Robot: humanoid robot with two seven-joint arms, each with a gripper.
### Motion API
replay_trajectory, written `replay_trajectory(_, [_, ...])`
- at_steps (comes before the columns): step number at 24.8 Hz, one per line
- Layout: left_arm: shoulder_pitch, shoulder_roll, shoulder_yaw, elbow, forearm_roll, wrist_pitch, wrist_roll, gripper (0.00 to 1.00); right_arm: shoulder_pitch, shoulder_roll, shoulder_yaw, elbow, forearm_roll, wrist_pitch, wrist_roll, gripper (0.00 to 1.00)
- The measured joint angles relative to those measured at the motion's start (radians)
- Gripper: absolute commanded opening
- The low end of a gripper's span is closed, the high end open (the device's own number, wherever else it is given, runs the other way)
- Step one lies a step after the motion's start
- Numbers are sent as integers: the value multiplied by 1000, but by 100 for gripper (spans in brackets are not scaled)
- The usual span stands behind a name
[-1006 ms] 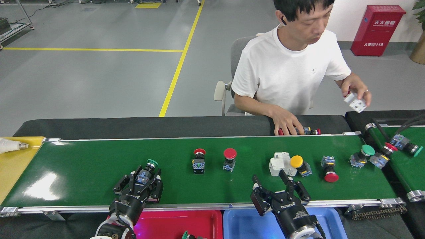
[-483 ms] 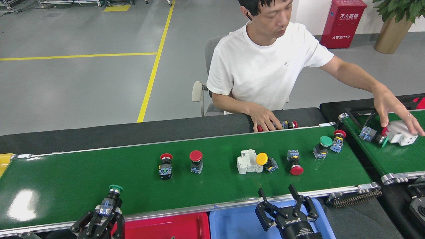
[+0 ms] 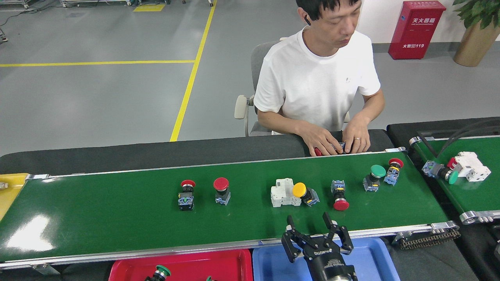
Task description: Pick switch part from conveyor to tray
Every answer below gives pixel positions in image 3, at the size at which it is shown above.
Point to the person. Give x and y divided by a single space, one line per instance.
312 78

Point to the green potted plant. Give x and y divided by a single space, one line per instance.
478 11

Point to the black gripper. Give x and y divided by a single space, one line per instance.
328 261

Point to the white light bulb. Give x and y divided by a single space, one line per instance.
3 185

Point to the red fire extinguisher box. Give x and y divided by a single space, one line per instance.
416 31

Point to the yellow plastic tray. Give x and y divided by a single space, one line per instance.
9 195

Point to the yellow push button switch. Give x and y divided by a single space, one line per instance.
299 190

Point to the person's left forearm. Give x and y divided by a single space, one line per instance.
373 107

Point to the white circuit breaker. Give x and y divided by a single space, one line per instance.
472 168
283 195

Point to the person's right forearm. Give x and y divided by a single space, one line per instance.
281 124

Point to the red plastic tray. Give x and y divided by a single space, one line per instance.
195 265

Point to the blue plastic tray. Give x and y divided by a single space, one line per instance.
375 265

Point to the green mushroom button switch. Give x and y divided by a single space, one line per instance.
378 171

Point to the grey office chair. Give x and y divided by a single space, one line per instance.
259 58

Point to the person's left hand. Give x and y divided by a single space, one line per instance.
356 134

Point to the tan plant pot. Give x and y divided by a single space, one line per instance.
472 47

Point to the green side conveyor belt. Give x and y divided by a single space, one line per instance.
480 195

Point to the person's right hand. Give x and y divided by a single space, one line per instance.
320 138

